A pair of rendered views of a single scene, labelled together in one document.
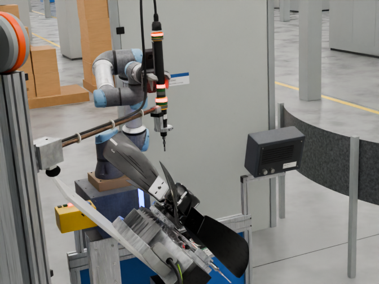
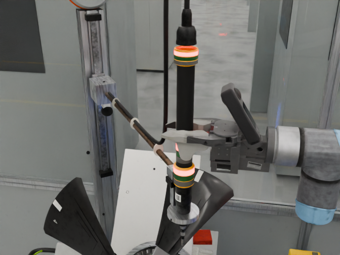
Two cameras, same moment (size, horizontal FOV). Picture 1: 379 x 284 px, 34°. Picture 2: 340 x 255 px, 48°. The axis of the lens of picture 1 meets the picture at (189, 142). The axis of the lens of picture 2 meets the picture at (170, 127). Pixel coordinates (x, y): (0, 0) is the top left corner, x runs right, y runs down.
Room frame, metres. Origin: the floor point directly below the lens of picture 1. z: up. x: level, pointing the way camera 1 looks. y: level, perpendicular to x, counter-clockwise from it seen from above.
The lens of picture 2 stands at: (2.59, -0.48, 1.97)
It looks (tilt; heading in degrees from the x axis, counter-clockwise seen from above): 25 degrees down; 123
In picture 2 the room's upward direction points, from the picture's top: straight up
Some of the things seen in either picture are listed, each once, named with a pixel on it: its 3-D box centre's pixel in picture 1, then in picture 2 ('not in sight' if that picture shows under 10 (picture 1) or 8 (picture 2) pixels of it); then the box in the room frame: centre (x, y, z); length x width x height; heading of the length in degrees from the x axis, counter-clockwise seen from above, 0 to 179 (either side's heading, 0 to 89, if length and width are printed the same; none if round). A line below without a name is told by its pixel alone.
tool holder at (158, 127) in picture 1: (161, 118); (181, 193); (2.24, 0.10, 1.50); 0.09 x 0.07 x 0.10; 147
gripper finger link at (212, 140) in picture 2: not in sight; (209, 137); (2.31, 0.09, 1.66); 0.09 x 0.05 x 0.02; 33
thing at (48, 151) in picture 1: (42, 153); (102, 89); (1.72, 0.43, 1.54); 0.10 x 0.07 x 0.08; 148
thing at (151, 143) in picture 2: (110, 126); (134, 124); (1.99, 0.26, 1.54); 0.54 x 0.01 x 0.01; 147
